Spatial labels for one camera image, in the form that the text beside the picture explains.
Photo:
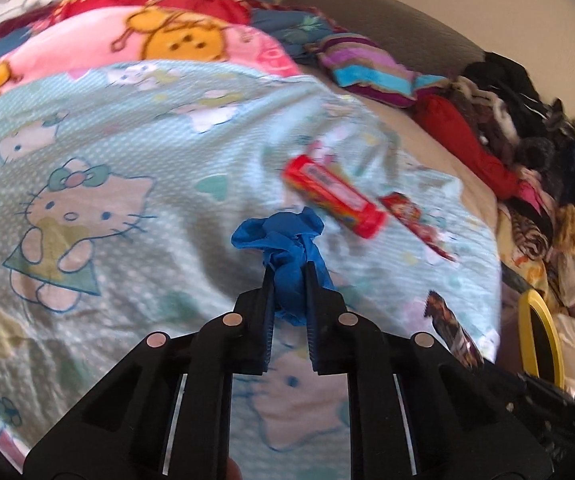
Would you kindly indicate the grey upholstered headboard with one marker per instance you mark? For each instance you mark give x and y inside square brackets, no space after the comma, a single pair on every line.
[413,38]

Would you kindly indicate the blue glove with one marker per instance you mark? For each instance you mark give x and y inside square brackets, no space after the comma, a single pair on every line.
[287,243]

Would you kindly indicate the red cylindrical snack tube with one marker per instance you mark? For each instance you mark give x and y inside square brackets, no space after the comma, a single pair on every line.
[335,196]

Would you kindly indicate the pile of mixed clothes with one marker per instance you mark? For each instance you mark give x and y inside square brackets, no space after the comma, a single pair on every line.
[534,142]

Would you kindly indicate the light blue Hello Kitty sheet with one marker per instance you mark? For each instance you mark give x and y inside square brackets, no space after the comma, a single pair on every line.
[120,191]

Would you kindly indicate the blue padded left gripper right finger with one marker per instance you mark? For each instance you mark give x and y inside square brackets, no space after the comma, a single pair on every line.
[313,295]

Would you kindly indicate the black foil snack wrapper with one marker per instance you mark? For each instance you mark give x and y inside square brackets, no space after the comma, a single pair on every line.
[446,325]

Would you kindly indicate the red floral quilt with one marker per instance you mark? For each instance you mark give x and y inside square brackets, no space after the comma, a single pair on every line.
[232,11]

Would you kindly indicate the purple striped pillow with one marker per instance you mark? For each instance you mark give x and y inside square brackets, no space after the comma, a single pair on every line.
[358,65]

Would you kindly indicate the red candy wrapper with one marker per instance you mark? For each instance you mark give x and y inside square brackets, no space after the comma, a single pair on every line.
[410,215]

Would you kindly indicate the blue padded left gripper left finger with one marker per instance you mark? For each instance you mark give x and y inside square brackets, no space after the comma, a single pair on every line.
[268,303]

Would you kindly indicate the pink cartoon bear blanket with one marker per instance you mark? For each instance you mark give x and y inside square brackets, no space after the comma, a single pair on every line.
[124,34]

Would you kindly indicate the yellow rimmed black trash bin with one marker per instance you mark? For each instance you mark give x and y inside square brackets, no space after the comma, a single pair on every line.
[539,342]

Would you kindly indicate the red cushion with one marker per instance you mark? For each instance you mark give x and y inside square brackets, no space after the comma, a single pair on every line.
[441,120]

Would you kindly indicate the left hand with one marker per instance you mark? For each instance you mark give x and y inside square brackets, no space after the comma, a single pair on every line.
[233,471]

